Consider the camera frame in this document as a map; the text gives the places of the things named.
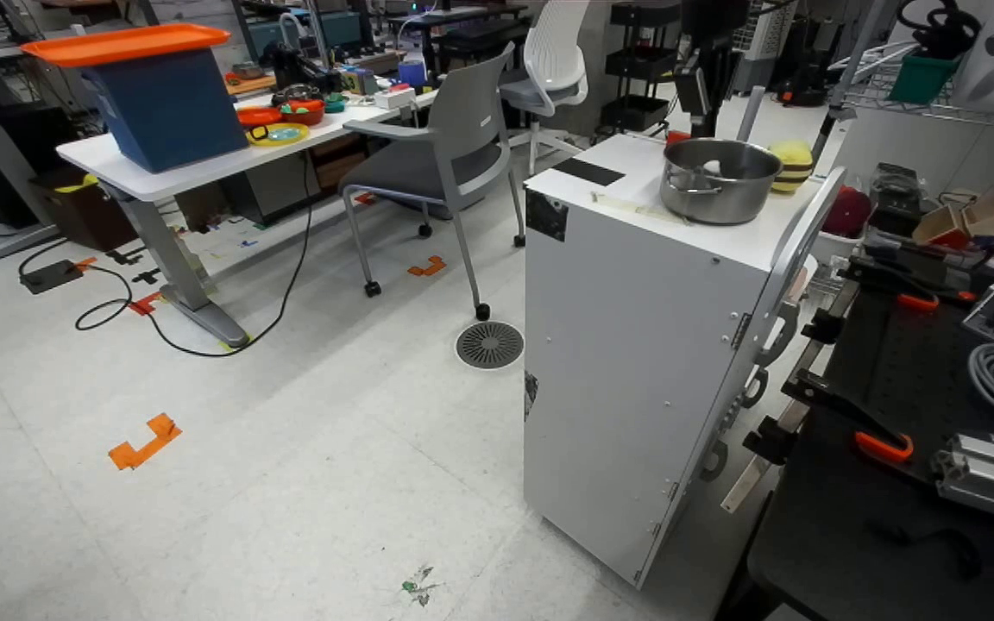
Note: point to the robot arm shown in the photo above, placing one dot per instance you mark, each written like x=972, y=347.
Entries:
x=704, y=55

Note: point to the steel cooking pot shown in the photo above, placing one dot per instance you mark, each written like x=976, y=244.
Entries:
x=717, y=182

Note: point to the white metal cabinet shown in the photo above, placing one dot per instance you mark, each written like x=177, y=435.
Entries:
x=639, y=335

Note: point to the grey office chair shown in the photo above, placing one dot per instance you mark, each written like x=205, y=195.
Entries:
x=456, y=156

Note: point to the white office chair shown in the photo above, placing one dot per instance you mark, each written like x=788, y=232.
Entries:
x=554, y=72

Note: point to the yellow sponge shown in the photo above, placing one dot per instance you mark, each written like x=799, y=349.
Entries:
x=795, y=168

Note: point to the orange floor tape marker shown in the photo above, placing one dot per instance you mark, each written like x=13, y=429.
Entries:
x=137, y=453

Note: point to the white desk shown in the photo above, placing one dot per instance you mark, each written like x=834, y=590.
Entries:
x=144, y=195

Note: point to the blue bin with orange lid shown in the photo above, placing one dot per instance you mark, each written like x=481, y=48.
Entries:
x=157, y=90

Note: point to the black table with clamps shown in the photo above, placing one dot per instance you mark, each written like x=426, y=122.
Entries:
x=849, y=539

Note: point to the black wire shelf cart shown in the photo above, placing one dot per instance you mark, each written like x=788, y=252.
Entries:
x=639, y=60

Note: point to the orange handled clamp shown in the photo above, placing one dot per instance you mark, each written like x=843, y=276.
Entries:
x=871, y=435

